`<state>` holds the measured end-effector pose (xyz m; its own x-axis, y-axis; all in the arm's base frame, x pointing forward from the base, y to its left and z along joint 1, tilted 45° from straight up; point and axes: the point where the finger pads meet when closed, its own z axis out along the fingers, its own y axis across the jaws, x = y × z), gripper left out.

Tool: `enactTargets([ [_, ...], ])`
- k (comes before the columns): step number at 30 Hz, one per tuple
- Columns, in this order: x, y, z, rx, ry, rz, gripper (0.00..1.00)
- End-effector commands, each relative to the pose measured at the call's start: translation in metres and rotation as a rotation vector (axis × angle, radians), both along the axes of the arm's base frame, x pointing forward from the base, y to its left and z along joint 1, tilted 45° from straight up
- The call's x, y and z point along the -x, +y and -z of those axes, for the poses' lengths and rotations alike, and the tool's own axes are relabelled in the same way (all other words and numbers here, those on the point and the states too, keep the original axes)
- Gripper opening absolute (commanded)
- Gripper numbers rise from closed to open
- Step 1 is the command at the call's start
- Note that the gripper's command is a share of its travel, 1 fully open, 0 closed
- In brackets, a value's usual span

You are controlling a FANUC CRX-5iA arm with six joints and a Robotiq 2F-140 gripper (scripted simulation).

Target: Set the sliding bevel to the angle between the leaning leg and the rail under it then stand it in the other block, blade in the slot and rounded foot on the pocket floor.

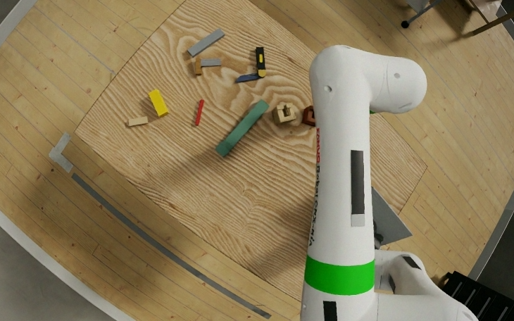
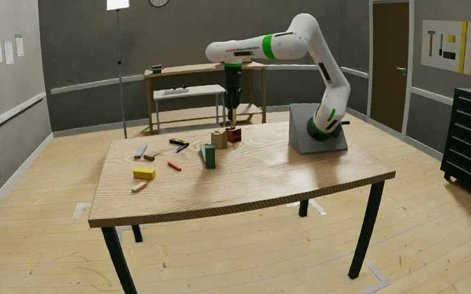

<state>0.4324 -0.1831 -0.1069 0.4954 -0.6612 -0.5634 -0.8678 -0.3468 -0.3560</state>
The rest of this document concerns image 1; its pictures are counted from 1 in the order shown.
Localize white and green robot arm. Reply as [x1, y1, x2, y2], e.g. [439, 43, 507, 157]
[300, 45, 479, 321]

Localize black and yellow sliding bevel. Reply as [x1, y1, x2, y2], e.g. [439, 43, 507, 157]
[236, 47, 266, 82]

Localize yellow rectangular block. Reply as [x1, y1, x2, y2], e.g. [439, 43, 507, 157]
[149, 89, 169, 117]

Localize green flat bar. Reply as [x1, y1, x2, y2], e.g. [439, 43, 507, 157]
[215, 99, 270, 157]

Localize try square with wooden stock and grey blade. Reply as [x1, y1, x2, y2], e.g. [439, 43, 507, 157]
[196, 58, 221, 76]

